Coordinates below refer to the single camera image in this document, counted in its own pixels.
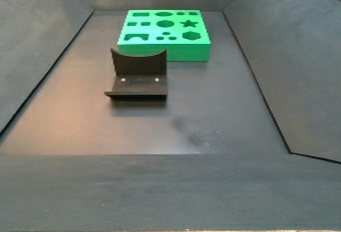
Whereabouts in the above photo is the green shape sorter board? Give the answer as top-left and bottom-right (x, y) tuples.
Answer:
(118, 9), (210, 62)

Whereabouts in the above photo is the black curved holder stand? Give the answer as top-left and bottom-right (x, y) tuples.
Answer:
(104, 50), (168, 99)

